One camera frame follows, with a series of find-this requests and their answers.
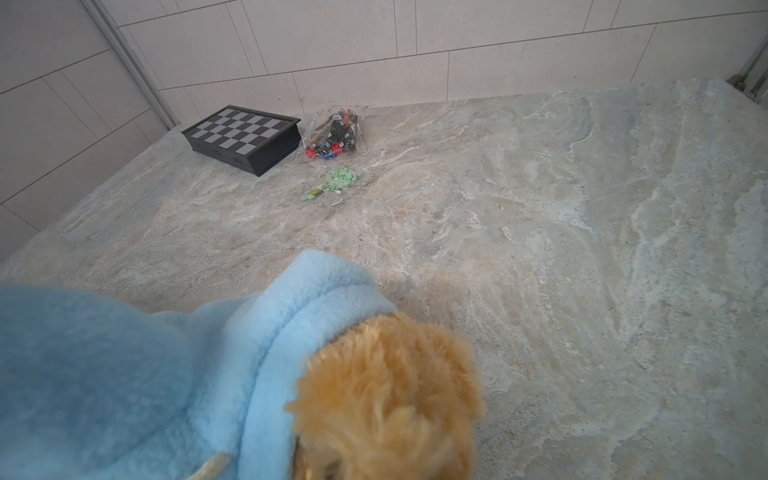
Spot brown teddy bear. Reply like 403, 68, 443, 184
284, 312, 486, 479

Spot light blue bear hoodie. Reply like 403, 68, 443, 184
1, 250, 394, 479

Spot small green pieces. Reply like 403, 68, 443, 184
300, 165, 363, 202

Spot bag of colourful pieces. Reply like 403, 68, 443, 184
303, 109, 363, 159

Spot black white chessboard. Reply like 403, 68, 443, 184
182, 105, 301, 177

